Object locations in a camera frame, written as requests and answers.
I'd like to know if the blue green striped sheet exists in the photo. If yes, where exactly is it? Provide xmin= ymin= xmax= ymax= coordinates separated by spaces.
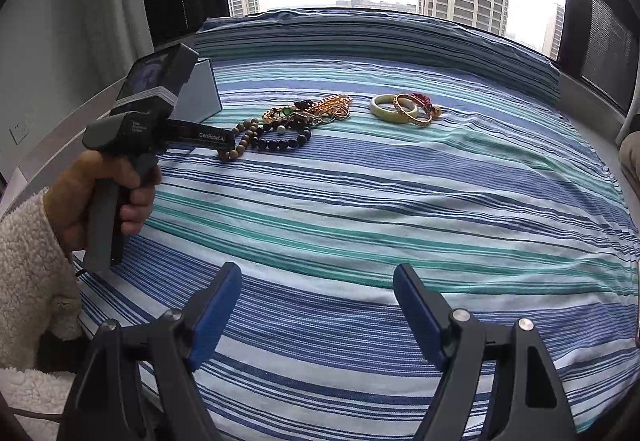
xmin=75 ymin=6 xmax=640 ymax=441

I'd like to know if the beige folded blanket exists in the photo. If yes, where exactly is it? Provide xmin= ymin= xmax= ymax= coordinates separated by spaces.
xmin=617 ymin=131 xmax=640 ymax=194

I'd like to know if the grey jewelry box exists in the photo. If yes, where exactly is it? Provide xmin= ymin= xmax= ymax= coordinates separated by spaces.
xmin=175 ymin=60 xmax=224 ymax=120

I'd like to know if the distant pale building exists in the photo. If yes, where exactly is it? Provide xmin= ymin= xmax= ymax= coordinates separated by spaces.
xmin=542 ymin=4 xmax=566 ymax=60

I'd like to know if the pale jade bangle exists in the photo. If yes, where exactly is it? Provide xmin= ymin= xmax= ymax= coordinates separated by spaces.
xmin=369 ymin=94 xmax=420 ymax=124

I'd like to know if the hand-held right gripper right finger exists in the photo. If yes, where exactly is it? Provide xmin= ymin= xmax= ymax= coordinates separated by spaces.
xmin=393 ymin=263 xmax=578 ymax=441

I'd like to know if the person's left forearm fleece sleeve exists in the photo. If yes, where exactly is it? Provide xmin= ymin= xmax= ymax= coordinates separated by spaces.
xmin=0 ymin=194 xmax=85 ymax=422

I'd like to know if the low wide building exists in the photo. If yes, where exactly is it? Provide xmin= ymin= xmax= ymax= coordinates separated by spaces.
xmin=336 ymin=0 xmax=417 ymax=15

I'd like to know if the person's left hand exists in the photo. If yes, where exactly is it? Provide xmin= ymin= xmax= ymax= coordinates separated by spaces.
xmin=42 ymin=154 xmax=163 ymax=252

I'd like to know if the brown wooden bead bracelet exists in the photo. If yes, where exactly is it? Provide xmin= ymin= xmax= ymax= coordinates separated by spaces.
xmin=219 ymin=117 xmax=264 ymax=162

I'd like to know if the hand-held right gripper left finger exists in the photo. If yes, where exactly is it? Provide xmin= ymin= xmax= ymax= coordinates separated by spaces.
xmin=56 ymin=262 xmax=243 ymax=441

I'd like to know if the dark blue bead bracelet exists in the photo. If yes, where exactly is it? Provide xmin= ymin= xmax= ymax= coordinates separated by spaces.
xmin=255 ymin=123 xmax=314 ymax=152

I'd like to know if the gold bangle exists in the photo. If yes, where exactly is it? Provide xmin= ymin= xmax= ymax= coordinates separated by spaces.
xmin=395 ymin=94 xmax=434 ymax=127

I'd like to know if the red bead bracelet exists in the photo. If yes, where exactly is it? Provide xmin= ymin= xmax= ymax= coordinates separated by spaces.
xmin=407 ymin=92 xmax=444 ymax=118

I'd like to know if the green stone gold bracelet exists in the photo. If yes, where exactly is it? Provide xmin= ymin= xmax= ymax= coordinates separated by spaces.
xmin=262 ymin=104 xmax=298 ymax=125

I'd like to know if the gold bead necklace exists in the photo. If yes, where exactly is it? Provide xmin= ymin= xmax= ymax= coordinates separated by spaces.
xmin=312 ymin=94 xmax=355 ymax=122

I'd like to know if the grey cable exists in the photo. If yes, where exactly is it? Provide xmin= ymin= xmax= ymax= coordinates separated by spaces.
xmin=9 ymin=403 xmax=68 ymax=423

